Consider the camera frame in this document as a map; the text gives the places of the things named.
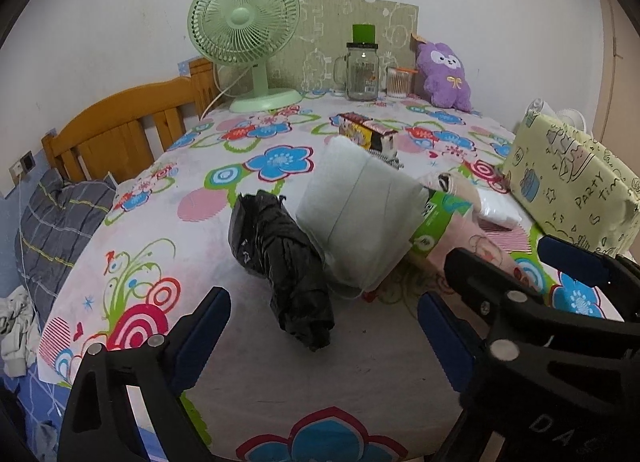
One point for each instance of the glass mason jar mug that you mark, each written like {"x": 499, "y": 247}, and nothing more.
{"x": 357, "y": 72}

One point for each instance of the red snack box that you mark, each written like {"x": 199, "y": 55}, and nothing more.
{"x": 367, "y": 133}

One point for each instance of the blue bed sheet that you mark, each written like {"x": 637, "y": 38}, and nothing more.
{"x": 35, "y": 406}

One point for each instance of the white tissue pack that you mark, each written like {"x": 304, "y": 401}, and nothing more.
{"x": 360, "y": 213}

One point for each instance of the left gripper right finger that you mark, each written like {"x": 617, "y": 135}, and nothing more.
{"x": 554, "y": 386}

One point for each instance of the green desk fan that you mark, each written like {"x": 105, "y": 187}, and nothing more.
{"x": 246, "y": 33}

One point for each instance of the purple plush bunny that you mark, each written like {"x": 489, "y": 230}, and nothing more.
{"x": 444, "y": 84}

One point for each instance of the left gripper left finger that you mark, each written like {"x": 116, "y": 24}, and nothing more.
{"x": 164, "y": 366}

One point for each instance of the toothpick jar orange lid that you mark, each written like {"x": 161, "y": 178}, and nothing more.
{"x": 399, "y": 81}

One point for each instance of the floral tablecloth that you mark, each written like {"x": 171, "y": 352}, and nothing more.
{"x": 377, "y": 391}

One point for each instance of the green tissue pack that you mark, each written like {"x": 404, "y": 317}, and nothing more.
{"x": 437, "y": 214}

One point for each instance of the wall power socket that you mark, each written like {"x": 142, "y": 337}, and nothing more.
{"x": 23, "y": 166}

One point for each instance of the grey plaid pillow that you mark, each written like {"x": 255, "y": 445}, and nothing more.
{"x": 59, "y": 220}

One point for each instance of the pink wet wipes pack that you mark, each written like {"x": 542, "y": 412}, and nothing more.
{"x": 463, "y": 233}

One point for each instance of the white standing fan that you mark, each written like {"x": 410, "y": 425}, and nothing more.
{"x": 568, "y": 116}

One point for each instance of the yellow cartoon fabric storage box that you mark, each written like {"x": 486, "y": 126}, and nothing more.
{"x": 572, "y": 186}

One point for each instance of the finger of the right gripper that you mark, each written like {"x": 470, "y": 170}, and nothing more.
{"x": 497, "y": 297}
{"x": 586, "y": 279}

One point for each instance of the white folded napkin pack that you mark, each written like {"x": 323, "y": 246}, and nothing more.
{"x": 495, "y": 208}

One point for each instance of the black plastic bag bundle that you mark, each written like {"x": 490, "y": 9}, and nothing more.
{"x": 266, "y": 241}

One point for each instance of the crumpled white cloth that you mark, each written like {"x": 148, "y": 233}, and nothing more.
{"x": 20, "y": 336}

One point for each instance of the wooden bed headboard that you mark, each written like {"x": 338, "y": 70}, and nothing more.
{"x": 108, "y": 137}

